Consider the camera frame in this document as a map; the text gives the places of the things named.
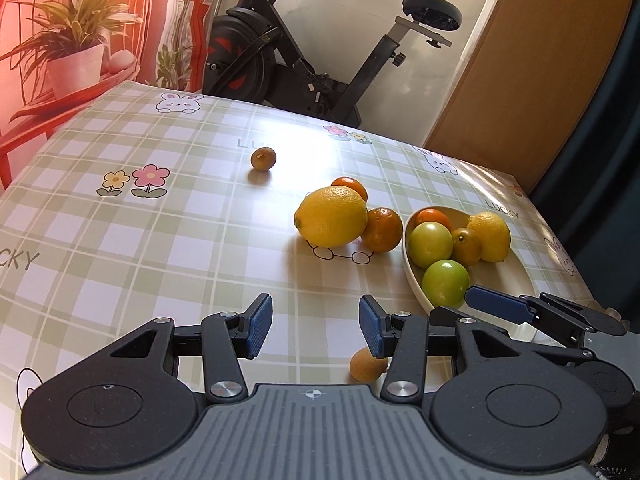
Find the small brown longan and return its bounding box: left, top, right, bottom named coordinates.
left=349, top=348, right=390, bottom=382
left=250, top=146, right=278, bottom=172

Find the bright orange tangerine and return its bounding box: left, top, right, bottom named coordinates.
left=415, top=207, right=452, bottom=226
left=331, top=176, right=369, bottom=203

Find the yellow-green jujube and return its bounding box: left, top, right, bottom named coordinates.
left=408, top=221, right=455, bottom=269

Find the cream round plate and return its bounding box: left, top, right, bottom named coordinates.
left=401, top=206, right=551, bottom=343

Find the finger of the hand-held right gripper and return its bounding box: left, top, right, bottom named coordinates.
left=464, top=284, right=628, bottom=347
left=429, top=305, right=476, bottom=328

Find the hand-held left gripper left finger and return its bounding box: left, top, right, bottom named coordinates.
left=109, top=292, right=274, bottom=403

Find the wooden panel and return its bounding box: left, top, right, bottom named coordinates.
left=425, top=0, right=633, bottom=188

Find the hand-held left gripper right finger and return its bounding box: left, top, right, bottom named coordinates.
left=358, top=294, right=521, bottom=403

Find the dark orange tangerine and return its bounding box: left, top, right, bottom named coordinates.
left=361, top=207, right=404, bottom=253
left=451, top=228, right=483, bottom=267

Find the green jujube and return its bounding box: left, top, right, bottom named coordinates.
left=421, top=259, right=471, bottom=309

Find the dark teal curtain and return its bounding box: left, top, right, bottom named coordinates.
left=530, top=0, right=640, bottom=321

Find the yellow lemon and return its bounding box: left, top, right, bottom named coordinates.
left=466, top=211, right=512, bottom=263
left=293, top=185, right=369, bottom=249

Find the black exercise bike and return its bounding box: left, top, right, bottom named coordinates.
left=202, top=0, right=463, bottom=128

